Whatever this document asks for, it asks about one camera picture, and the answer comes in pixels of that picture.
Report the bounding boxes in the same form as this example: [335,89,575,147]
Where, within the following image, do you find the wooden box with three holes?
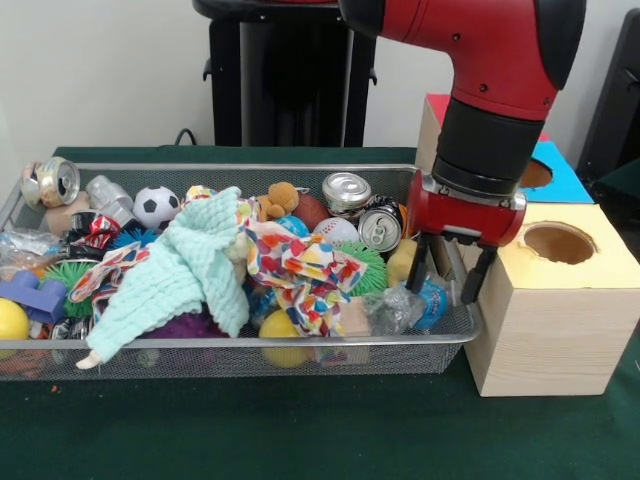
[416,92,640,399]

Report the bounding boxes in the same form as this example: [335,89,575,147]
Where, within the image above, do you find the colourful dotted cloth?
[244,219,369,339]

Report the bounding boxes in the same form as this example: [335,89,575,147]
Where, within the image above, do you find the yellow ball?
[258,309,311,369]
[0,297,32,342]

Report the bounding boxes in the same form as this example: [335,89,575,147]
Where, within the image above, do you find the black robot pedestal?
[192,0,379,149]

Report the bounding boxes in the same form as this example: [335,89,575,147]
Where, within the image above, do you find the black looped cable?
[172,127,217,149]

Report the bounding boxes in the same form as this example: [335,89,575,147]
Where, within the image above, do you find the dark green tablecloth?
[0,144,640,480]

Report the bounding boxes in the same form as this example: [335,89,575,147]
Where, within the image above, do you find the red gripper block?
[405,169,528,305]

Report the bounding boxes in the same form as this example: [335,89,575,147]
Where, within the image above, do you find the black and white soccer ball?
[133,185,181,232]

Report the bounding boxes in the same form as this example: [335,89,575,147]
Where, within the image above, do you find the purple toy block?
[0,272,69,324]

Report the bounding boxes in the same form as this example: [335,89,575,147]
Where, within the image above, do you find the clear mesh bin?
[0,162,485,382]

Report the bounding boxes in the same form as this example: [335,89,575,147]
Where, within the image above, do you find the brown plush bear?
[257,181,301,221]

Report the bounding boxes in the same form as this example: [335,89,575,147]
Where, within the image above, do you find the crushed colourful drink can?
[20,156,81,209]

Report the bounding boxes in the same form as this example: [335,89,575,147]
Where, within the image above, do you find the mint green knitted cloth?
[74,185,251,370]

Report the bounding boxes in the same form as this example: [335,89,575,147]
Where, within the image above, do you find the green covered side table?
[592,159,640,206]

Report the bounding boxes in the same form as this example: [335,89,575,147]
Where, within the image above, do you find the silver drink can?
[321,172,373,211]

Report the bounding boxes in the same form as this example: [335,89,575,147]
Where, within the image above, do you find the clear plastic water bottle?
[362,278,450,337]

